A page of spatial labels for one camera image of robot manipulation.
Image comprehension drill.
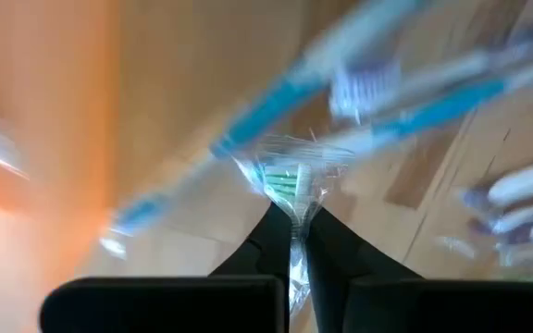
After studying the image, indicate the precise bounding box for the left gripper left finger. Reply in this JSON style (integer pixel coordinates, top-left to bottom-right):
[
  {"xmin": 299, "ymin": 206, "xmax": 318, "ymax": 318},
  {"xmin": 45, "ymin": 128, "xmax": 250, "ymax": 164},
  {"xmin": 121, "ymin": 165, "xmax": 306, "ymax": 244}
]
[{"xmin": 39, "ymin": 203, "xmax": 292, "ymax": 333}]

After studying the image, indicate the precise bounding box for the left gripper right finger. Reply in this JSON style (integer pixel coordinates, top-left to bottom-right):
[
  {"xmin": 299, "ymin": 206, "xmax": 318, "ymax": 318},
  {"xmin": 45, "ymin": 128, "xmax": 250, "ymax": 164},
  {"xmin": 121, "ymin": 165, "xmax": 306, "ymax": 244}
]
[{"xmin": 306, "ymin": 206, "xmax": 533, "ymax": 333}]

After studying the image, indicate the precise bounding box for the green toothbrush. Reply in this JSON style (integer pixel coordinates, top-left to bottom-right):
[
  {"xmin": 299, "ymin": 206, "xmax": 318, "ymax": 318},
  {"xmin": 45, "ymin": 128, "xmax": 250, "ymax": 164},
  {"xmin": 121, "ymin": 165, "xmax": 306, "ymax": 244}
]
[{"xmin": 233, "ymin": 133, "xmax": 355, "ymax": 315}]

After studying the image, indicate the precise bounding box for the blue toothbrush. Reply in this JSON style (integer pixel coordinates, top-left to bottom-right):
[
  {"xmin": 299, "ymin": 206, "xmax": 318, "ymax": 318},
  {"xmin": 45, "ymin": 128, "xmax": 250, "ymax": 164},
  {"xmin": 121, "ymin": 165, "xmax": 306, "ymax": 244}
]
[
  {"xmin": 102, "ymin": 0, "xmax": 428, "ymax": 260},
  {"xmin": 335, "ymin": 59, "xmax": 533, "ymax": 154}
]

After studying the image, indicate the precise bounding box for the orange plastic bin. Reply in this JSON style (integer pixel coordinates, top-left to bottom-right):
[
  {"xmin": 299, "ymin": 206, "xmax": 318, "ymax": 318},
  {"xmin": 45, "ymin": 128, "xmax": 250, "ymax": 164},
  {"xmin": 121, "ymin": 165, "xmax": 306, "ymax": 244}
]
[{"xmin": 0, "ymin": 0, "xmax": 124, "ymax": 333}]

